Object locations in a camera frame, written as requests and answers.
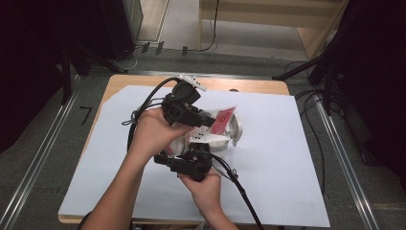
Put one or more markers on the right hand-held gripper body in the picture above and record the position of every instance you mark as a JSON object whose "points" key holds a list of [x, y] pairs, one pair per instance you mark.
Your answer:
{"points": [[196, 164]]}

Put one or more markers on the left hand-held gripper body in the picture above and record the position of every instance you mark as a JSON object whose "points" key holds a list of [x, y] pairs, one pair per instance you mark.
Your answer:
{"points": [[178, 108]]}

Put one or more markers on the red and white refill pouch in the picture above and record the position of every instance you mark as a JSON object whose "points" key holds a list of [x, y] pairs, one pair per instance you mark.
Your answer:
{"points": [[223, 119]]}

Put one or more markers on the glass jar with white lid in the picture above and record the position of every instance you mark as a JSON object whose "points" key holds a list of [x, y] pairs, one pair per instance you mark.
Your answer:
{"points": [[236, 127]]}

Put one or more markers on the person's right hand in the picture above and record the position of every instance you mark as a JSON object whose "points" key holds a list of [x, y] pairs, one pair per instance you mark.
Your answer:
{"points": [[206, 191]]}

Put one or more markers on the person's left hand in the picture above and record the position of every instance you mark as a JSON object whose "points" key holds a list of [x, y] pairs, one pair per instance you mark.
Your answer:
{"points": [[153, 134]]}

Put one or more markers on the wooden table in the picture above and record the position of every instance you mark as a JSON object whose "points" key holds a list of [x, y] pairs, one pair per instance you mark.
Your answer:
{"points": [[249, 84]]}

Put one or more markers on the white paper sheet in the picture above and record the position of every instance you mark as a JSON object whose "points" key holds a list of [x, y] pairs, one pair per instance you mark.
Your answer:
{"points": [[271, 159]]}

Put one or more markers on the dark cabinet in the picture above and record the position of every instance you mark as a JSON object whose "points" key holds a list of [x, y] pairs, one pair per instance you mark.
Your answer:
{"points": [[127, 19]]}

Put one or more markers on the black metal stand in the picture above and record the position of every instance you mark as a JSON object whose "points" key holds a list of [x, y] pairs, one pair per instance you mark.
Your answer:
{"points": [[300, 67], [66, 76]]}

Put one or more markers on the light wooden cabinet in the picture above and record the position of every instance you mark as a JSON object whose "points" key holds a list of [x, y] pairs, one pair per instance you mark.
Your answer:
{"points": [[255, 16]]}

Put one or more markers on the black curtain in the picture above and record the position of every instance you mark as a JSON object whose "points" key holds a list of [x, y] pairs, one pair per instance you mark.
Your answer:
{"points": [[376, 80], [28, 64]]}

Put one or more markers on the black floor bracket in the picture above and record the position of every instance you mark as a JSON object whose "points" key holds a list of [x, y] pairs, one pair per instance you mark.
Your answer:
{"points": [[159, 48], [146, 47], [184, 50]]}

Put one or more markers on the metal floor rail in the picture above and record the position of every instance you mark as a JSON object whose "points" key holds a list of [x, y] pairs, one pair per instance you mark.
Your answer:
{"points": [[352, 177], [41, 153]]}

